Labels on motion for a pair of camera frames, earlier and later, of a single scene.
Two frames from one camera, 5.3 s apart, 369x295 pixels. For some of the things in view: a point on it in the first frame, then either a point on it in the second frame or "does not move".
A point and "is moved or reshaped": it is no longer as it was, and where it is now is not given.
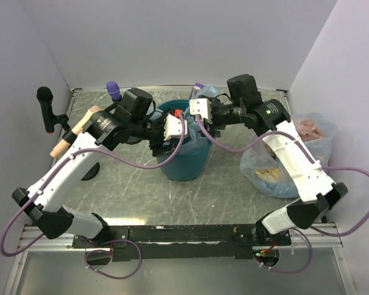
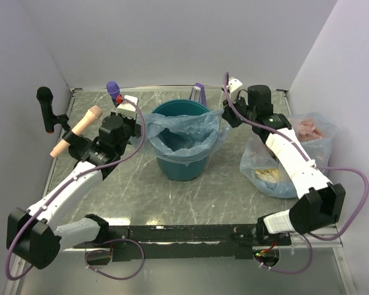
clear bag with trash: [261, 171] does not move
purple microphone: [114, 90] does not move
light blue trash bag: [197, 141] is moved or reshaped
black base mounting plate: [194, 242] does not move
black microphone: [45, 94] does not move
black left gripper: [157, 146] → [132, 121]
